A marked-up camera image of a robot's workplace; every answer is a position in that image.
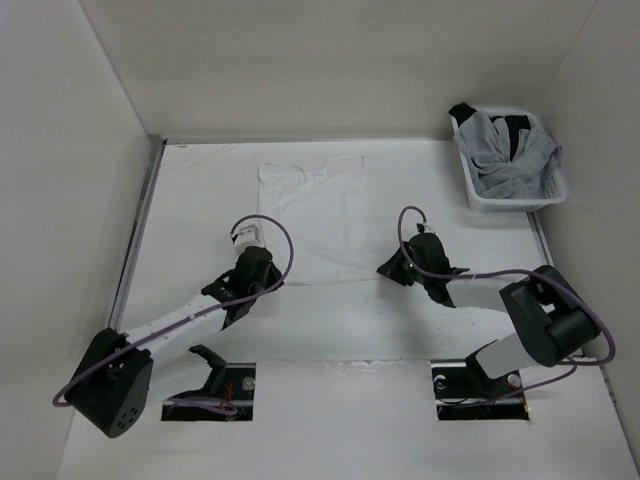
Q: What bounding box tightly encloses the white tank top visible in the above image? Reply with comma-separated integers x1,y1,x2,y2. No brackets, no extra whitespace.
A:
258,157,397,286

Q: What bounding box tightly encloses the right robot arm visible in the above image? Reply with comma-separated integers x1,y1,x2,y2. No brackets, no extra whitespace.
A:
377,233,602,396

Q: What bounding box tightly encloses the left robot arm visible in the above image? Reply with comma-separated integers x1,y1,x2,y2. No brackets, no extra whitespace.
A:
53,246,293,438

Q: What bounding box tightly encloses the grey tank top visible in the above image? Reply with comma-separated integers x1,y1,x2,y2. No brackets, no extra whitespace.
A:
454,119,561,200

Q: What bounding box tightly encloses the black tank top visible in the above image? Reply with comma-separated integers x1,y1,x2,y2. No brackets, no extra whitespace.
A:
449,103,531,162

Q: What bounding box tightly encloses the white plastic laundry basket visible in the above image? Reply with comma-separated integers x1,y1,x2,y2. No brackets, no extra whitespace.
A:
449,108,567,213

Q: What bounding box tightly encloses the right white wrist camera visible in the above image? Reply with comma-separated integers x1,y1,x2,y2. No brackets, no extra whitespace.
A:
416,222,436,235

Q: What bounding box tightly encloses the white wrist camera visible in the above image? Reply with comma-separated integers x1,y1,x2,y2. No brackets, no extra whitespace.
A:
230,224,264,256
416,222,436,235

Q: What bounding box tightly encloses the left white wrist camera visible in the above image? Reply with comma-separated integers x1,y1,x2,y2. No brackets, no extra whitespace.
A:
230,224,264,256

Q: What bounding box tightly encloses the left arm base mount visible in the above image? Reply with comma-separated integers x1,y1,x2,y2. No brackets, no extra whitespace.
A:
161,345,257,422

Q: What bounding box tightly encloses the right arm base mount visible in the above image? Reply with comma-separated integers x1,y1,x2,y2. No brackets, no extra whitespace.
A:
431,361,529,421

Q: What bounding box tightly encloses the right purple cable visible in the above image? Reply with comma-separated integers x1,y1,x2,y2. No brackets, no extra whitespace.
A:
397,205,617,406

